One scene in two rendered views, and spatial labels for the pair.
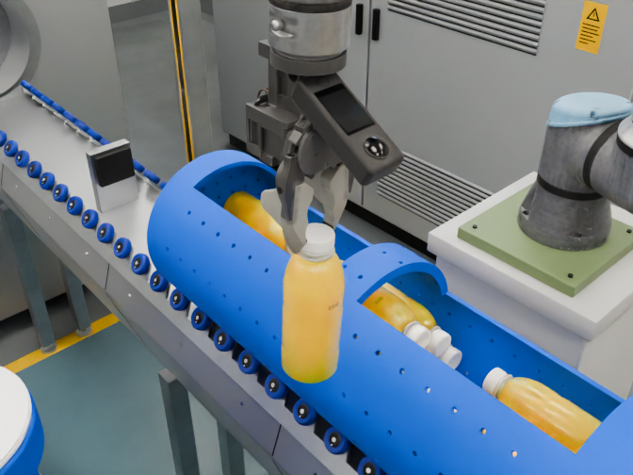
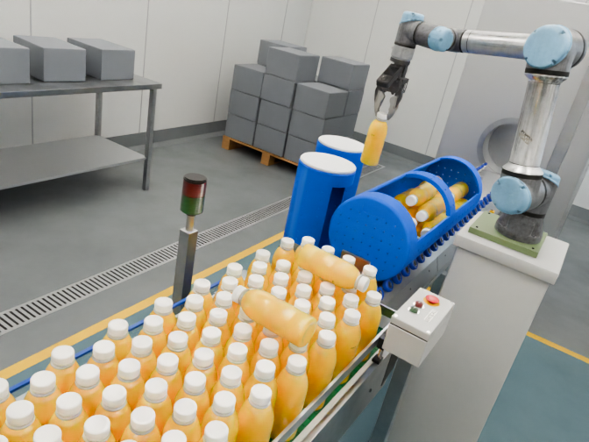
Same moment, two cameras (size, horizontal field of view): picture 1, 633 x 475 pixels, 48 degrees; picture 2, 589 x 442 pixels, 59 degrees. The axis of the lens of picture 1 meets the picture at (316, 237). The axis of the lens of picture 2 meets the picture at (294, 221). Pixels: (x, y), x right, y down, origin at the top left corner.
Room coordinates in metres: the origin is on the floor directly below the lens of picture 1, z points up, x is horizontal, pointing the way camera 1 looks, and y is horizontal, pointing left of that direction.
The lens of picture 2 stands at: (-0.24, -1.70, 1.77)
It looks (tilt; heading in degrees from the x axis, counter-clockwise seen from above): 24 degrees down; 70
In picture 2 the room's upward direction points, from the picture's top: 12 degrees clockwise
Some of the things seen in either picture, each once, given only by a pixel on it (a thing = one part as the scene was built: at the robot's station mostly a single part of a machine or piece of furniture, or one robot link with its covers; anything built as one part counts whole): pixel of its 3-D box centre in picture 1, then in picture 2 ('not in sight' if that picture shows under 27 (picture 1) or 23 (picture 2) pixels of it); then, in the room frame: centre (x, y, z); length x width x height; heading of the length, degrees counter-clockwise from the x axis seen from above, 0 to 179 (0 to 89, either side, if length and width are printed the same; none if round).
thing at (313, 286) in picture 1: (312, 308); (374, 140); (0.63, 0.00, 1.31); 0.07 x 0.07 x 0.19
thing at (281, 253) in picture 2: not in sight; (281, 270); (0.23, -0.41, 0.99); 0.07 x 0.07 x 0.19
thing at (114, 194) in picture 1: (114, 177); not in sight; (1.47, 0.47, 1.00); 0.10 x 0.04 x 0.15; 131
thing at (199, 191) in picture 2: not in sight; (194, 187); (-0.06, -0.38, 1.23); 0.06 x 0.06 x 0.04
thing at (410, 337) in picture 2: not in sight; (419, 324); (0.50, -0.76, 1.05); 0.20 x 0.10 x 0.10; 41
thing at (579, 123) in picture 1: (587, 139); (535, 188); (1.01, -0.42, 1.34); 0.13 x 0.12 x 0.14; 27
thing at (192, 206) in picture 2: not in sight; (192, 202); (-0.06, -0.38, 1.18); 0.06 x 0.06 x 0.05
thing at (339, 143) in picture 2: not in sight; (342, 143); (0.90, 0.92, 1.03); 0.28 x 0.28 x 0.01
